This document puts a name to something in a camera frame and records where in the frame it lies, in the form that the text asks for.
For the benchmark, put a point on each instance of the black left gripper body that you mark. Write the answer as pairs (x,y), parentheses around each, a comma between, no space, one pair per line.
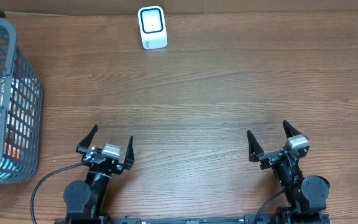
(97,159)

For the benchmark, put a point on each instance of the grey plastic mesh basket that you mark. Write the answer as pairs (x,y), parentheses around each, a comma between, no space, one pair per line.
(21,108)

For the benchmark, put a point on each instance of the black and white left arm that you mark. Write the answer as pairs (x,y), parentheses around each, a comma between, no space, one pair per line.
(85,198)

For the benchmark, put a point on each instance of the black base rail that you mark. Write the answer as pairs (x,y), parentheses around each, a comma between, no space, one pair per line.
(185,221)

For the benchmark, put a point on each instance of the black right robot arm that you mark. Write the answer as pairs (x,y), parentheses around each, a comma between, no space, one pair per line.
(306,196)

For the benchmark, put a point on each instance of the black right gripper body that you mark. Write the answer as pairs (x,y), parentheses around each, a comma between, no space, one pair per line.
(286,173)

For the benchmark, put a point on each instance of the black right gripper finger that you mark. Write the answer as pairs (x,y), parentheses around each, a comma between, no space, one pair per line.
(255,150)
(290,131)

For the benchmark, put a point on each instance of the white barcode scanner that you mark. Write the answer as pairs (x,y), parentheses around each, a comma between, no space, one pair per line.
(153,31)

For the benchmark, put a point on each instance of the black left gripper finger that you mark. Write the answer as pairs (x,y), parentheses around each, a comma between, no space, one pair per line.
(129,158)
(86,141)

